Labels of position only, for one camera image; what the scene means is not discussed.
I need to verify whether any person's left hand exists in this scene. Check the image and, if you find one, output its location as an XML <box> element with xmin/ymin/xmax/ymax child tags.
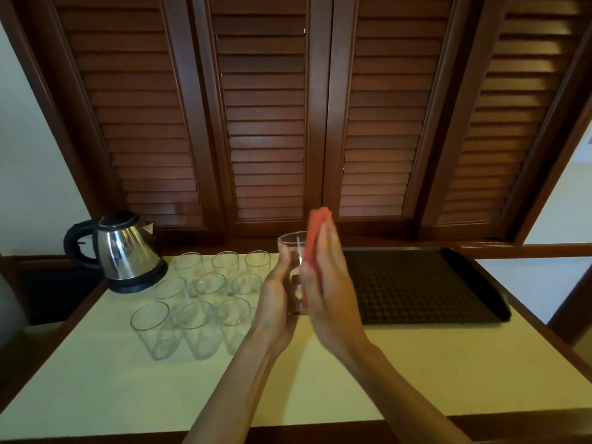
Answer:
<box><xmin>249</xmin><ymin>244</ymin><xmax>299</xmax><ymax>356</ymax></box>

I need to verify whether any group of clear glasses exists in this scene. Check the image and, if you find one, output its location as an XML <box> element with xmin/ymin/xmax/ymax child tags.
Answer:
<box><xmin>129</xmin><ymin>249</ymin><xmax>274</xmax><ymax>361</ymax></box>

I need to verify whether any person's left forearm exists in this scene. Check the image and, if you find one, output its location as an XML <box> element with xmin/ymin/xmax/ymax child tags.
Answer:
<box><xmin>183</xmin><ymin>329</ymin><xmax>281</xmax><ymax>444</ymax></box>

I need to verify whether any person's right forearm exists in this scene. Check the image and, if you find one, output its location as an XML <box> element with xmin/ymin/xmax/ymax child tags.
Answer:
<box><xmin>344</xmin><ymin>342</ymin><xmax>472</xmax><ymax>444</ymax></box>

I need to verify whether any person's right hand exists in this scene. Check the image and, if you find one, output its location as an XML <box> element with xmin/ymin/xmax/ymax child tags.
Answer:
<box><xmin>298</xmin><ymin>216</ymin><xmax>371</xmax><ymax>366</ymax></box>

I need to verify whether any brown wooden door frame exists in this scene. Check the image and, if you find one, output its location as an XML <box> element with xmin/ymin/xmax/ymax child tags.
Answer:
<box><xmin>548</xmin><ymin>268</ymin><xmax>592</xmax><ymax>347</ymax></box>

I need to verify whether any brown louvered wooden shutter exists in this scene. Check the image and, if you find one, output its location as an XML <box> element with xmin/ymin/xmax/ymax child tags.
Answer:
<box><xmin>416</xmin><ymin>0</ymin><xmax>592</xmax><ymax>244</ymax></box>
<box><xmin>189</xmin><ymin>0</ymin><xmax>334</xmax><ymax>239</ymax></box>
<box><xmin>323</xmin><ymin>0</ymin><xmax>487</xmax><ymax>236</ymax></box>
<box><xmin>27</xmin><ymin>0</ymin><xmax>223</xmax><ymax>236</ymax></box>

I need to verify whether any brown wooden wall rail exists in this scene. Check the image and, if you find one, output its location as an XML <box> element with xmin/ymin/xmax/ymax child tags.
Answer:
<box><xmin>462</xmin><ymin>242</ymin><xmax>592</xmax><ymax>260</ymax></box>

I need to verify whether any red cloth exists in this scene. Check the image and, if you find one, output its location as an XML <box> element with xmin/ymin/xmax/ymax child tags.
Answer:
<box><xmin>303</xmin><ymin>207</ymin><xmax>333</xmax><ymax>310</ymax></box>

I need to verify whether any dark brown textured tray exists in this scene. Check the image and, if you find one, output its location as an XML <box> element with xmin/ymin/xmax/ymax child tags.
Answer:
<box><xmin>340</xmin><ymin>247</ymin><xmax>513</xmax><ymax>326</ymax></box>

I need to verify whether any clear drinking glass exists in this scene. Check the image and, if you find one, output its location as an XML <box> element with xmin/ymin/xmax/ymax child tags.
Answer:
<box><xmin>277</xmin><ymin>231</ymin><xmax>310</xmax><ymax>316</ymax></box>

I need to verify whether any steel electric kettle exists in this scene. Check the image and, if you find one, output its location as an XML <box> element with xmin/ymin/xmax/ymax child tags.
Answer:
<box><xmin>109</xmin><ymin>261</ymin><xmax>169</xmax><ymax>294</ymax></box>
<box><xmin>63</xmin><ymin>210</ymin><xmax>168</xmax><ymax>294</ymax></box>

